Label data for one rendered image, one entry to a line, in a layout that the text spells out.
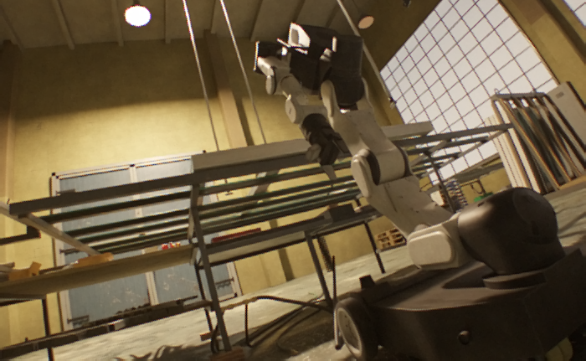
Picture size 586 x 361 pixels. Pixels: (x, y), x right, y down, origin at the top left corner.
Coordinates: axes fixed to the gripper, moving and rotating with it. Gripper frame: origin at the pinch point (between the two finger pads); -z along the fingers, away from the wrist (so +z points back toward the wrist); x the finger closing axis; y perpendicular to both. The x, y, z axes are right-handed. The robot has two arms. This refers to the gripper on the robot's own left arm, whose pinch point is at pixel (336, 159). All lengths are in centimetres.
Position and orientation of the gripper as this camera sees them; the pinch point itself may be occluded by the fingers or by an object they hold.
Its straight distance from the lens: 89.3
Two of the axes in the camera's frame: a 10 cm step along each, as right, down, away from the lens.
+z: -3.0, -6.9, 6.5
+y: -9.3, 0.7, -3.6
